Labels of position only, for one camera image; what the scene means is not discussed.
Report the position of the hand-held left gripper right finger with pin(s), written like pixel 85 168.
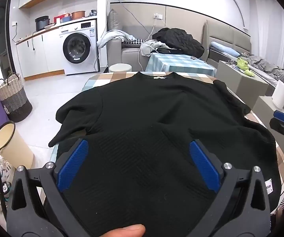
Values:
pixel 205 167

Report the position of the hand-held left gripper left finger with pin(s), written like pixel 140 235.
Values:
pixel 72 165

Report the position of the black knit sweater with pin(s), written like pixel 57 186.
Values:
pixel 144 118

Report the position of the white clothes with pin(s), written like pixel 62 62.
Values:
pixel 112 36

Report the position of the person's left hand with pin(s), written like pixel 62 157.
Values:
pixel 124 230

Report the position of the paper towel roll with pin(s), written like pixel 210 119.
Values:
pixel 281 95

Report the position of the grey blanket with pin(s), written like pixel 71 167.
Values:
pixel 270 66

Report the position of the low grey cabinet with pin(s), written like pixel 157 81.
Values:
pixel 240 84

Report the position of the cream waste bin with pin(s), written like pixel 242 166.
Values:
pixel 13 148

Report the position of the green toy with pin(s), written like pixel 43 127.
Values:
pixel 243 63

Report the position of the white curtain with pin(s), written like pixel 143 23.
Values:
pixel 272 29

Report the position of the blue pillow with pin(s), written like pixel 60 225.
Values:
pixel 224 49

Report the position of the woven laundry basket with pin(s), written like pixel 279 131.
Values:
pixel 13 98

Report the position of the brown blue checked tablecloth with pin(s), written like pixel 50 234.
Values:
pixel 112 77

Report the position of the grey bed headboard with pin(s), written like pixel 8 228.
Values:
pixel 228 33

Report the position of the light blue checked tablecloth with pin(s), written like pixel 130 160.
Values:
pixel 179 64

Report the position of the white round stool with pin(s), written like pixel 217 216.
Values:
pixel 120 68

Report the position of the white base cabinets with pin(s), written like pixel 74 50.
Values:
pixel 38 54

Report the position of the white washing machine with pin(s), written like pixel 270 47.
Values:
pixel 77 47

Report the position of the grey sofa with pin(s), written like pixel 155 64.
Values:
pixel 114 54

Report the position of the black puffer jacket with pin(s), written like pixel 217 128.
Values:
pixel 179 40

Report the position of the light grey garment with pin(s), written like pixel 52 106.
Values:
pixel 151 47

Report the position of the houndstooth cushion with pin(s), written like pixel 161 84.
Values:
pixel 137 42

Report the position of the black cooking pot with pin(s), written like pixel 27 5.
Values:
pixel 42 23

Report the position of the red storage box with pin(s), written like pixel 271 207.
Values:
pixel 61 19

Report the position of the black door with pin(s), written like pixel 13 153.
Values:
pixel 3 34

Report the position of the grey sofa cushion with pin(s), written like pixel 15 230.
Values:
pixel 114 21

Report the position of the copper cooking pot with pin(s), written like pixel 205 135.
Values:
pixel 78 14

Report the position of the wall socket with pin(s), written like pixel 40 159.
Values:
pixel 158 16

